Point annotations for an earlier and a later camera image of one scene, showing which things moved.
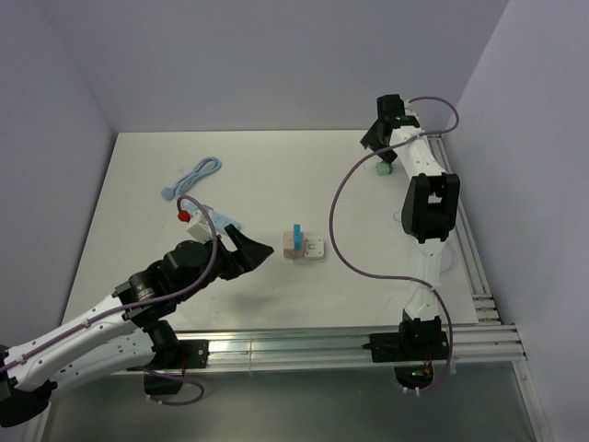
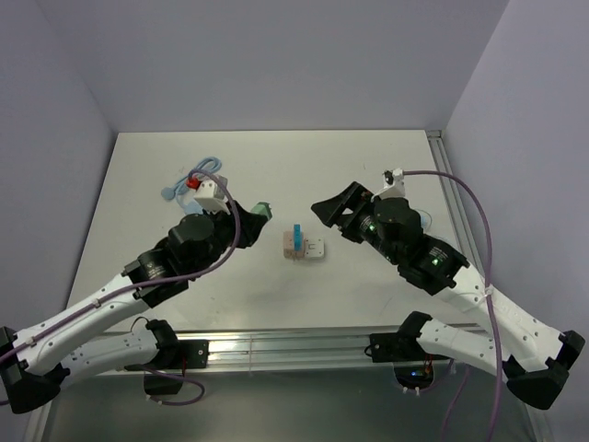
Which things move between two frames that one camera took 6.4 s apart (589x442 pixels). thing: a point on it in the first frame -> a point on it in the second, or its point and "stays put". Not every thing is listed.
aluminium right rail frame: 487,310 stays put
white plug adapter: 314,248 stays put
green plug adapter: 384,168 -> 262,208
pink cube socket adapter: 288,246 stays put
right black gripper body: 370,138 -> 360,225
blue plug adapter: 297,237 stays put
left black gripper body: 213,277 -> 246,238
